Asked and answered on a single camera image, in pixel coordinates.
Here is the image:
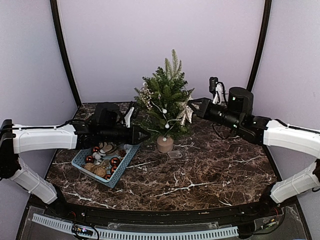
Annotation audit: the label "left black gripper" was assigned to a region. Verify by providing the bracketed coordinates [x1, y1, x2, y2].
[99, 125, 151, 146]

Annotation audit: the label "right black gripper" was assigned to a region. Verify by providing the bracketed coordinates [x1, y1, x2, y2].
[187, 97, 243, 132]

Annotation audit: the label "silver glitter star topper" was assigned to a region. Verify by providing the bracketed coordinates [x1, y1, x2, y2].
[176, 95, 194, 126]

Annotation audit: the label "wooden heart ornament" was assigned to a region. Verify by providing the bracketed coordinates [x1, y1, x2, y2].
[99, 142, 117, 155]

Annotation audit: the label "white ball string lights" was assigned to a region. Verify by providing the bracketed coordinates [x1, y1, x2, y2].
[141, 79, 183, 160]

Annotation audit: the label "small green christmas tree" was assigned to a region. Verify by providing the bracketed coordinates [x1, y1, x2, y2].
[134, 49, 194, 153]

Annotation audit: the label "twine ball ornament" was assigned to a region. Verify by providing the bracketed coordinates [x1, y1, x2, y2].
[93, 166, 107, 178]

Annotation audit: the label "gold merry christmas sign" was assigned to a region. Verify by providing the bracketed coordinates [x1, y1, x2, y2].
[139, 87, 153, 110]

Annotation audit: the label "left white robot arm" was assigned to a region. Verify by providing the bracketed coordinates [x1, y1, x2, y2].
[0, 102, 150, 218]

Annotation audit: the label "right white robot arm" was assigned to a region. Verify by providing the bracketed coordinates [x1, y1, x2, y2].
[187, 87, 320, 217]

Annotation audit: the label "copper red bauble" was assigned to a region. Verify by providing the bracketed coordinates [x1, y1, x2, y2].
[85, 155, 95, 164]
[93, 146, 100, 153]
[109, 157, 121, 167]

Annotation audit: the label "light blue plastic basket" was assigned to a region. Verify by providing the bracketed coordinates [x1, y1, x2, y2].
[71, 144, 141, 189]

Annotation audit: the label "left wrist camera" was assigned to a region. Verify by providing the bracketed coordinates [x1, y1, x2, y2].
[124, 101, 139, 128]

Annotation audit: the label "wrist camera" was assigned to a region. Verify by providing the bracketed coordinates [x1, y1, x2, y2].
[124, 101, 139, 128]
[209, 76, 227, 105]

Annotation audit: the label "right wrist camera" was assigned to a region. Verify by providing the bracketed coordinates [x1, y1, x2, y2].
[209, 76, 227, 105]

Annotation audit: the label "black table front rail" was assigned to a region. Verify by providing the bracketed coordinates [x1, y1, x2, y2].
[46, 187, 284, 229]

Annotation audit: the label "white cable duct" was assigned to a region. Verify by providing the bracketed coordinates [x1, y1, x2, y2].
[31, 213, 239, 240]

